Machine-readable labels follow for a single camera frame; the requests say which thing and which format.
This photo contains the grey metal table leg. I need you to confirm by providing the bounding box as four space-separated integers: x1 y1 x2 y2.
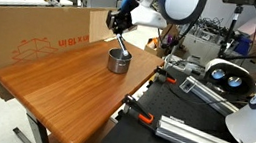
11 109 57 143

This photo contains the white VR headset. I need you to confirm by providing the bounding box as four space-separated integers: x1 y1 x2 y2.
201 56 256 101

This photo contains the wooden top side table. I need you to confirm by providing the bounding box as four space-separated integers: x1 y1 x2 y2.
0 22 167 143

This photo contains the black clamp with orange handle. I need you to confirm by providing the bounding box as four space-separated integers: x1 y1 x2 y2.
153 65 180 85
118 93 158 125

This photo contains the black camera stand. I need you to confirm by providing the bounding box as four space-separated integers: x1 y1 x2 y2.
214 2 256 84

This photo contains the small stainless steel pot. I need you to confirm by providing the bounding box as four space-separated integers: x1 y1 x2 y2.
105 46 134 76

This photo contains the cardboard panel with orange print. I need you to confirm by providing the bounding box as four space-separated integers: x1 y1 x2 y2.
0 0 121 92

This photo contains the blue storage bin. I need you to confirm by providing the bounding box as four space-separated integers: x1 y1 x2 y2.
235 35 256 57

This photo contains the grey equipment box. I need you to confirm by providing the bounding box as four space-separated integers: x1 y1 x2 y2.
179 30 224 69

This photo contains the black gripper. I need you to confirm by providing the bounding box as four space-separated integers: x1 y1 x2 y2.
104 7 136 40

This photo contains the short aluminium extrusion rail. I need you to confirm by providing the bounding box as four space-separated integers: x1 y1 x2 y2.
176 74 243 119

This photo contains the open brown cardboard box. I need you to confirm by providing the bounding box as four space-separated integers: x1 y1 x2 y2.
143 20 181 61

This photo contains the black marker with white cap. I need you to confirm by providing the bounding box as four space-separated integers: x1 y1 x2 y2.
113 34 133 58

